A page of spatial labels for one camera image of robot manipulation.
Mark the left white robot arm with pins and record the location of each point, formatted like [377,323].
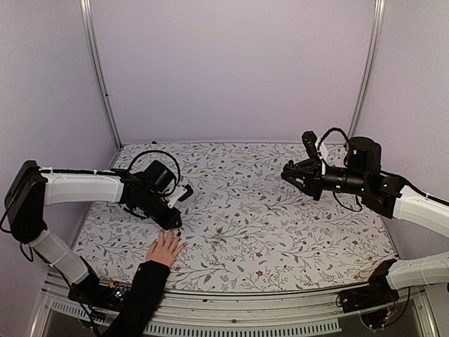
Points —
[151,193]

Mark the metal table front rail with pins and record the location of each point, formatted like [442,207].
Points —
[304,313]

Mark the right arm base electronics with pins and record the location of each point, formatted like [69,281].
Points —
[376,293]

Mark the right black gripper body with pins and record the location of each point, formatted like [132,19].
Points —
[316,172]

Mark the aluminium frame post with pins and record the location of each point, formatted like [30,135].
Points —
[373,45]
[89,29]

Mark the person's bare hand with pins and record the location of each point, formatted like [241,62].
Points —
[165,249]

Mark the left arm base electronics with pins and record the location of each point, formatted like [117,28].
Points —
[90,293]

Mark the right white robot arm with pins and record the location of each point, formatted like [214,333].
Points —
[389,195]

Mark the floral patterned table mat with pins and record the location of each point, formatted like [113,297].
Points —
[249,231]

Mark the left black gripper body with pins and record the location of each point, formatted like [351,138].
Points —
[158,216]

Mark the black sleeved forearm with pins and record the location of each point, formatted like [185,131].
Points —
[144,297]

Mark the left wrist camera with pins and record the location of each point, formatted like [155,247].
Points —
[179,194]

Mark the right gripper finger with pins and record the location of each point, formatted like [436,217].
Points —
[304,167]
[296,180]

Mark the right aluminium frame post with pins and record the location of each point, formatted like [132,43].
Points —
[373,45]

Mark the left aluminium frame post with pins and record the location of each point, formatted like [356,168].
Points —
[89,29]

